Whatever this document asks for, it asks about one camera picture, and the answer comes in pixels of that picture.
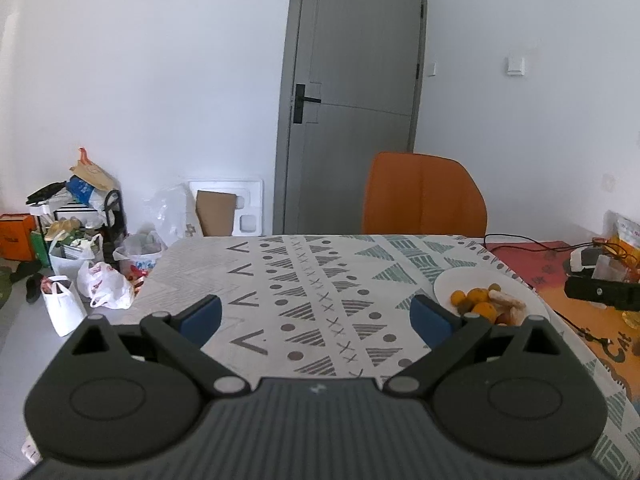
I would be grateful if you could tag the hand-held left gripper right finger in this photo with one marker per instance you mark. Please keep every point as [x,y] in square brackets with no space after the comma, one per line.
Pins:
[430,320]

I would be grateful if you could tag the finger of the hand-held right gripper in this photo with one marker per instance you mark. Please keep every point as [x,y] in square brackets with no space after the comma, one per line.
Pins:
[605,294]

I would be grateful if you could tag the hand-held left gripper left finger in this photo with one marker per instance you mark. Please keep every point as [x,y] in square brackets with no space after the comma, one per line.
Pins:
[200,318]

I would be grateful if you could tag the small orange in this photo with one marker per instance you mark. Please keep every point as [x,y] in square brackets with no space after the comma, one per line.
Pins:
[457,298]

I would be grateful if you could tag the white plate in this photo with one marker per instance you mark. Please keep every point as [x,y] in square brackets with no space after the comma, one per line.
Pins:
[450,280]

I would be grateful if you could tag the large orange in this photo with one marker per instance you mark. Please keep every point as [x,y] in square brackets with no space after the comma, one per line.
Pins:
[484,311]
[477,294]

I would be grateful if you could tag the small red fruit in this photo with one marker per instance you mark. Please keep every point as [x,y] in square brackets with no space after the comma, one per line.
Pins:
[502,318]

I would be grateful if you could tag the small clear plastic bag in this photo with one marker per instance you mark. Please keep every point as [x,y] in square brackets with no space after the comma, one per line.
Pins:
[610,266]

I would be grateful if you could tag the red orange table mat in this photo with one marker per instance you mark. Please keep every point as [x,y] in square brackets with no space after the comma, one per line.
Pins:
[585,330]

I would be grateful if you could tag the white charger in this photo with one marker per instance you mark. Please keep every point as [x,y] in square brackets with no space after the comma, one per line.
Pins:
[582,259]

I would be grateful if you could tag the yellow snack packet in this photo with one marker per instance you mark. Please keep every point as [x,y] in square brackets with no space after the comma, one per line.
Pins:
[627,230]

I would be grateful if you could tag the white bucket with bag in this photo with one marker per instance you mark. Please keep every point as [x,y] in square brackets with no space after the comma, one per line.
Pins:
[142,256]

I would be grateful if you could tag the peeled grapefruit piece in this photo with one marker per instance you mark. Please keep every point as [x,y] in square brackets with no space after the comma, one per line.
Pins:
[518,316]

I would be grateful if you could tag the white bag with red print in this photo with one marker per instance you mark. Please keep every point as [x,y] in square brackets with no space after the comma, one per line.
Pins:
[106,286]

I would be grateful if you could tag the brown cardboard box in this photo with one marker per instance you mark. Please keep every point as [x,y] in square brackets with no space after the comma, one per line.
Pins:
[215,212]

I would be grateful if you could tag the orange chair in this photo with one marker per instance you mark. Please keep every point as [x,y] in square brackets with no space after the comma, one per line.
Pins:
[425,195]

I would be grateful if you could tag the white foam board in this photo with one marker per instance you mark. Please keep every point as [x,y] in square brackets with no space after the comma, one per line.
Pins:
[247,200]

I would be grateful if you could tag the black metal rack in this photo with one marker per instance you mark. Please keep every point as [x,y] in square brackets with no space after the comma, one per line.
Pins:
[115,215]

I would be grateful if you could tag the plain white plastic bag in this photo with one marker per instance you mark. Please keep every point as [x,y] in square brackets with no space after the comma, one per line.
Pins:
[62,310]

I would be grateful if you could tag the white bag with groceries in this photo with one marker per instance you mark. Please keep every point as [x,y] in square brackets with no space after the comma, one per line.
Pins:
[75,256]

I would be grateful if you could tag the pale yellow item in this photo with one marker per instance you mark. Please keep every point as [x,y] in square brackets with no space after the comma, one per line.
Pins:
[61,227]

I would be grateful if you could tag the dark slipper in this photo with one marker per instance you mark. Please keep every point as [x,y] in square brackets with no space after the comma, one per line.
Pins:
[27,271]
[35,288]

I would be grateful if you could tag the blue white plastic bag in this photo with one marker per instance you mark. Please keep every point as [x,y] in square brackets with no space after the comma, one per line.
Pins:
[82,191]

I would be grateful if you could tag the brown paper bag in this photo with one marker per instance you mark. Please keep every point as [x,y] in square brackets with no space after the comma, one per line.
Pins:
[91,169]

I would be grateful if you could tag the black flat item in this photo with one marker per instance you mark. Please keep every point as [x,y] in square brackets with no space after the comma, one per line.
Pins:
[46,193]

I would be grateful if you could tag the orange box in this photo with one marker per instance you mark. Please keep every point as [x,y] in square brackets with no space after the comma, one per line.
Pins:
[16,235]

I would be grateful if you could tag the grey door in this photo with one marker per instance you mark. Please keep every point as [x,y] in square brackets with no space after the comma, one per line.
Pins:
[350,110]

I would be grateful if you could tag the white light switch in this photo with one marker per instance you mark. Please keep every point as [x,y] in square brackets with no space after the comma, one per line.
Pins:
[515,65]

